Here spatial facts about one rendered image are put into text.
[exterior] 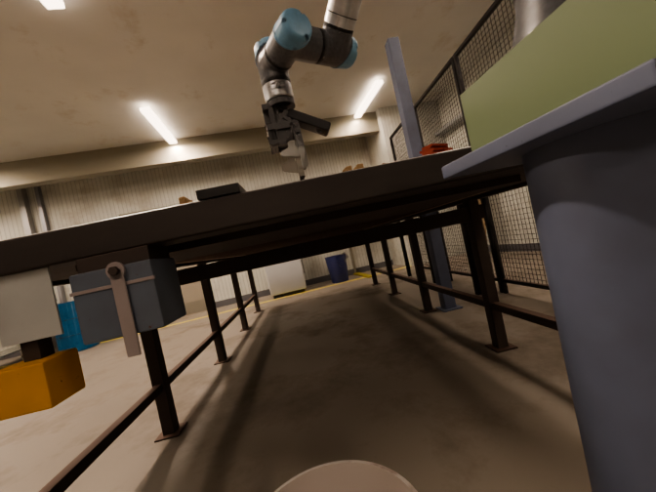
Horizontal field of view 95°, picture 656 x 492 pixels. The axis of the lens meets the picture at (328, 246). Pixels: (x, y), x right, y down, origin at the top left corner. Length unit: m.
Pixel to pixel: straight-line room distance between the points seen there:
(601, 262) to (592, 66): 0.20
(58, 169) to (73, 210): 0.99
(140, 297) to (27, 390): 0.23
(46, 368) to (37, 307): 0.10
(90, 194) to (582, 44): 7.22
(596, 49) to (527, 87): 0.07
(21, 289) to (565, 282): 0.83
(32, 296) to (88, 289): 0.11
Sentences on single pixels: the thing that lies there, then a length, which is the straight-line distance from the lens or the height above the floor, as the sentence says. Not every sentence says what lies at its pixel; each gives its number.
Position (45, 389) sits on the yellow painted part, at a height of 0.66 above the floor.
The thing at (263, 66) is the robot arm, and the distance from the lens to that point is 0.88.
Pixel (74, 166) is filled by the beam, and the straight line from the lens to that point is 6.60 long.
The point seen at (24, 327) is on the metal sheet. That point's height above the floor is 0.76.
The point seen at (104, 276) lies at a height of 0.82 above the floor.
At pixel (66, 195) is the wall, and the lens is 7.48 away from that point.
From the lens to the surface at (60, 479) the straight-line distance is 1.40.
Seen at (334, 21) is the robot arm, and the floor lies 1.29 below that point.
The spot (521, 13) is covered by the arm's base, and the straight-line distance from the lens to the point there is 0.53.
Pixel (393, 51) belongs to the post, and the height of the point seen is 2.28.
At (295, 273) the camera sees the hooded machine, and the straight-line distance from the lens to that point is 5.61.
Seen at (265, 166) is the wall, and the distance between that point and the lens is 6.65.
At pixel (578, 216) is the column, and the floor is 0.76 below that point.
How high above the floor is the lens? 0.79
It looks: 1 degrees down
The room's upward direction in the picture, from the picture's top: 12 degrees counter-clockwise
